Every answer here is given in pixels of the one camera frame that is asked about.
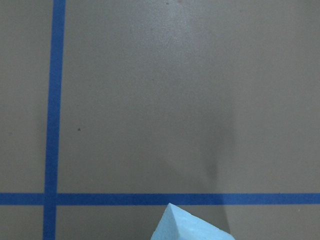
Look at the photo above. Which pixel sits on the light blue foam block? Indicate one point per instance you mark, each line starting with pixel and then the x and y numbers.
pixel 178 224

